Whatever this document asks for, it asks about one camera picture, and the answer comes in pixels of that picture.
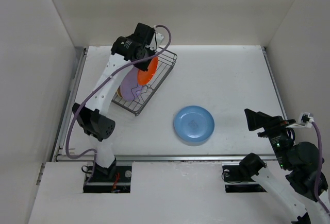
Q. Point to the blue plate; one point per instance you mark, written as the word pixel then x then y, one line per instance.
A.
pixel 194 124

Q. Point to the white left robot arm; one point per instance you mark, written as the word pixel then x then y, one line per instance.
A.
pixel 133 51

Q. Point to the grey wire dish rack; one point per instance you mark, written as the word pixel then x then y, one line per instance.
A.
pixel 166 63

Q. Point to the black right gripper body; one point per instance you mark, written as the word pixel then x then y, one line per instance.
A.
pixel 279 140

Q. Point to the purple plate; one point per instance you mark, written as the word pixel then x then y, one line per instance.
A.
pixel 130 89

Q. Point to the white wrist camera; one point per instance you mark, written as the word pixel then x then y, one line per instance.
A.
pixel 156 40
pixel 305 120

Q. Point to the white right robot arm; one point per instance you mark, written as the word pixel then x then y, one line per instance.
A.
pixel 303 160

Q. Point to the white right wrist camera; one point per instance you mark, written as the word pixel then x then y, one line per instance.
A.
pixel 305 120

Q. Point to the orange plate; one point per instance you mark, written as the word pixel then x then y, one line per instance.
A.
pixel 144 77

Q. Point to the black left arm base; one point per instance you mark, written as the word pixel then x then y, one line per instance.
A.
pixel 119 182

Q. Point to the beige plate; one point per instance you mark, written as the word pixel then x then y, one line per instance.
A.
pixel 119 92

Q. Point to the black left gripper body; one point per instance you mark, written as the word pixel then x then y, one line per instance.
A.
pixel 145 47

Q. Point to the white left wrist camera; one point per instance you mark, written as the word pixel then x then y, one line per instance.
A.
pixel 156 40

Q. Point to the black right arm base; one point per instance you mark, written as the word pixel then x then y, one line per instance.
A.
pixel 236 182

